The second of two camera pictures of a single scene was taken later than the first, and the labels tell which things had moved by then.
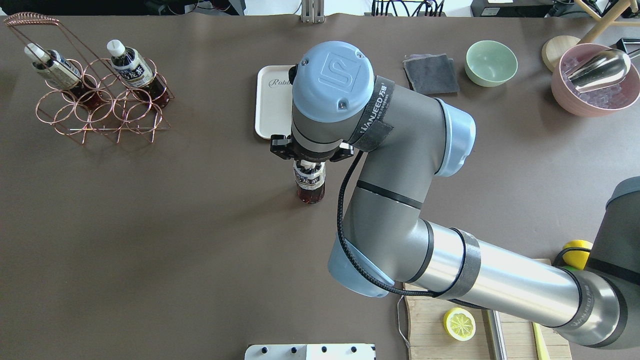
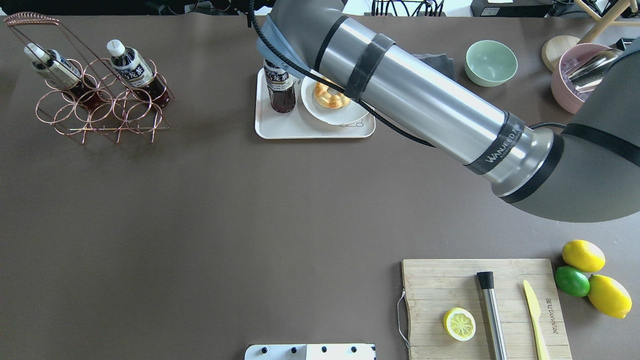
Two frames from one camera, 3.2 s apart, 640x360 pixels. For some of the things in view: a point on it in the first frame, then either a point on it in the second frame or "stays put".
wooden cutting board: (428, 340) stays put
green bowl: (490, 63) stays put
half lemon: (460, 324) stays put
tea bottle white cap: (310, 177) → (280, 87)
